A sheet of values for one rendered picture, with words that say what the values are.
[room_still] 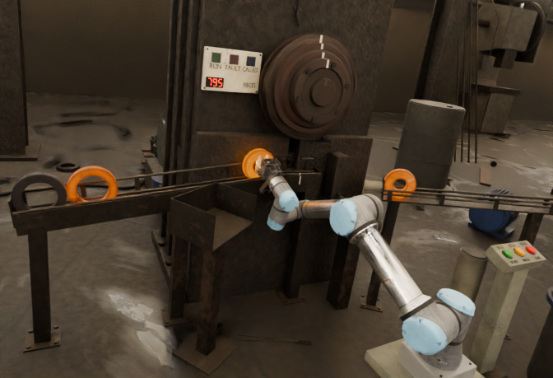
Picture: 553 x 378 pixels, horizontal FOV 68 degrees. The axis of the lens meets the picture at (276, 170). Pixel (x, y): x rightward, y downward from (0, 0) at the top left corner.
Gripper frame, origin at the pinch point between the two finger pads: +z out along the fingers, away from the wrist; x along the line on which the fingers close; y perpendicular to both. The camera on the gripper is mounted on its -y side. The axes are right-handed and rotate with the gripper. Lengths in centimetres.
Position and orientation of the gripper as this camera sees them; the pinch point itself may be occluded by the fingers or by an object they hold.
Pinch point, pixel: (258, 161)
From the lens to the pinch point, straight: 189.9
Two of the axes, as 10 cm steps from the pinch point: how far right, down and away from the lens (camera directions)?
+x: -9.0, 0.3, -4.4
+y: 2.2, -8.3, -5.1
